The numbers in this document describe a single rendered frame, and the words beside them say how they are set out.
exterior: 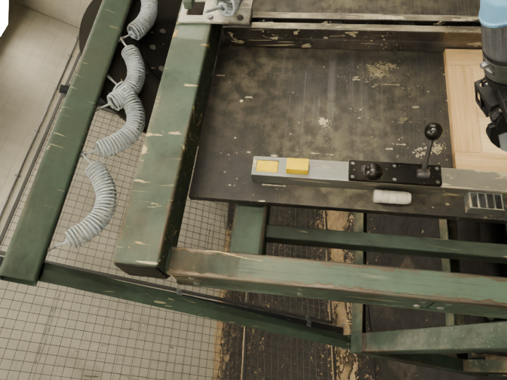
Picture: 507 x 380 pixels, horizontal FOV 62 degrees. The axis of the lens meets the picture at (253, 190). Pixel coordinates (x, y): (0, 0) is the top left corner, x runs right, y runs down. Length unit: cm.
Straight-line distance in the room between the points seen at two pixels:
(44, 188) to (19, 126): 521
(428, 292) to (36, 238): 105
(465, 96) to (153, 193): 79
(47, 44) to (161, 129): 673
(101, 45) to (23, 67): 563
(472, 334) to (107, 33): 164
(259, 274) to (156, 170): 32
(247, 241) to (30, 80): 634
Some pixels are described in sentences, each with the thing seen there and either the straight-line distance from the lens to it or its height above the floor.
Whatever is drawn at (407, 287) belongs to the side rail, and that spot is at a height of 143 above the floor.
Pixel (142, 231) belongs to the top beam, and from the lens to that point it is 91.
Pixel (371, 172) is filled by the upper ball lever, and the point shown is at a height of 156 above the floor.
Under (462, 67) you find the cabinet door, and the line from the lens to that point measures 125.
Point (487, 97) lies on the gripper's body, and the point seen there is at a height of 151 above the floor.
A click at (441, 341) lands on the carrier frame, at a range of 171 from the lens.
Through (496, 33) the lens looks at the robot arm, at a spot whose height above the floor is 164.
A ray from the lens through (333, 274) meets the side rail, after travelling 89.
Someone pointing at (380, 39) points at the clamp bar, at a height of 147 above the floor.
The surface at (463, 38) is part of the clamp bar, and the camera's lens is 127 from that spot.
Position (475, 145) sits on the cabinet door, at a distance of 112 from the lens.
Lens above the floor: 204
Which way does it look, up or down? 20 degrees down
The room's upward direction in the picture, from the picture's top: 72 degrees counter-clockwise
